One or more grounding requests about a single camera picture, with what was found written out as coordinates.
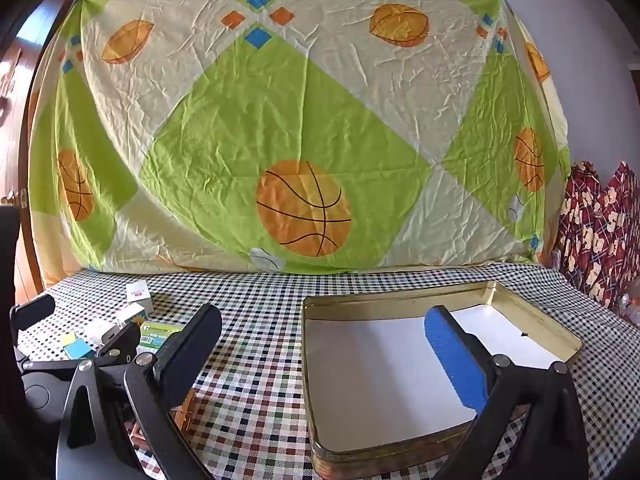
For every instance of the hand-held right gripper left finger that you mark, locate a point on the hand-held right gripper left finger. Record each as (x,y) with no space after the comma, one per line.
(187,360)

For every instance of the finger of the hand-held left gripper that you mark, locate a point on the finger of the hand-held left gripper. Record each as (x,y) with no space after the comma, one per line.
(35,310)
(122,347)

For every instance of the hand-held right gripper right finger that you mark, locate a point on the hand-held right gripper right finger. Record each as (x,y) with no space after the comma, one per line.
(452,360)

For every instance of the white cube box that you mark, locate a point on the white cube box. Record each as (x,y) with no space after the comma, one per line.
(131,316)

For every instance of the green box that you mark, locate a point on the green box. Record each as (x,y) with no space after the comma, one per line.
(160,335)

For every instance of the teal box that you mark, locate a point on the teal box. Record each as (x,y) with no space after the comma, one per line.
(77,349)

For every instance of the copper framed mirror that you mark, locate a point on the copper framed mirror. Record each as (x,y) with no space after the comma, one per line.
(186,412)

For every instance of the white box red stamp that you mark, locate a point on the white box red stamp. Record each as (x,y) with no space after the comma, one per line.
(138,291)

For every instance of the gold tin box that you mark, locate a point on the gold tin box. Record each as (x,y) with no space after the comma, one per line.
(400,301)

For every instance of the white paper liner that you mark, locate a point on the white paper liner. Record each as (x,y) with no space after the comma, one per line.
(375,385)

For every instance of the checkered tablecloth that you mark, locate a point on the checkered tablecloth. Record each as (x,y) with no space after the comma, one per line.
(260,410)

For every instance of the clear plastic bag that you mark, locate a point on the clear plastic bag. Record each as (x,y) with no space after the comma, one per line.
(631,307)

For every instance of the red floral cloth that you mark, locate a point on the red floral cloth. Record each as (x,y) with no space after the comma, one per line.
(600,240)

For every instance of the basketball print bed sheet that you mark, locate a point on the basketball print bed sheet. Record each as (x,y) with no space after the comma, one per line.
(300,110)

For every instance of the wooden door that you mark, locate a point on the wooden door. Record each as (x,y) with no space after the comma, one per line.
(35,20)

